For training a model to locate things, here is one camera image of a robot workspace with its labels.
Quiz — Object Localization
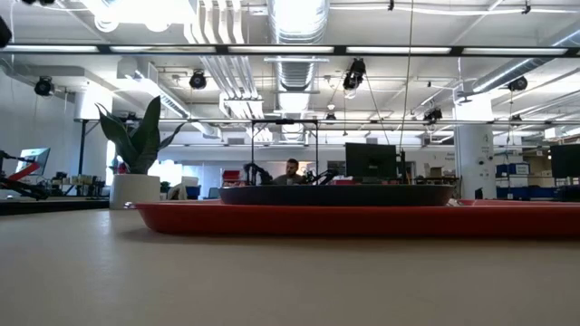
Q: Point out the red and black device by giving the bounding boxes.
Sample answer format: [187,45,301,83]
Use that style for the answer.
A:
[0,150,51,201]

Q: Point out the white round pillar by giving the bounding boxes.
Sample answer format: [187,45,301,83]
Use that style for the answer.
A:
[454,97,496,200]

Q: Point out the blue storage bins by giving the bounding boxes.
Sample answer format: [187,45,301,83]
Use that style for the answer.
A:
[496,162,580,200]

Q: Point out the red plastic tray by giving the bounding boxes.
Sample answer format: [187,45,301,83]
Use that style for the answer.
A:
[133,198,580,239]

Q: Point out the white plant pot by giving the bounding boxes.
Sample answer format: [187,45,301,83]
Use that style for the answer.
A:
[109,173,161,210]

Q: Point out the lit computer monitor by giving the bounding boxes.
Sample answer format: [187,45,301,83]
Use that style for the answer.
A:
[16,147,52,177]

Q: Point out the black background rig frame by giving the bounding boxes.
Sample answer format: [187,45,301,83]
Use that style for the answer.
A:
[250,119,320,186]

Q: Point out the black computer monitor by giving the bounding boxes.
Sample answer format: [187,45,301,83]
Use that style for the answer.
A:
[550,143,580,179]
[344,142,399,181]

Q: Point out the green leafy plant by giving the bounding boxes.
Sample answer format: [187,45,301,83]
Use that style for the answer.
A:
[94,95,188,176]

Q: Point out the blue round plate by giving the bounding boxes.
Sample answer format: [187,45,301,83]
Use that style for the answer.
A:
[218,184,455,207]

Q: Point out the person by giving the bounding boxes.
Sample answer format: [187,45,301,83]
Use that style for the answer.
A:
[271,158,305,186]

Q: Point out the silver ventilation duct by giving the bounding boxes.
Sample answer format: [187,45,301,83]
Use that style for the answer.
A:
[266,0,331,91]

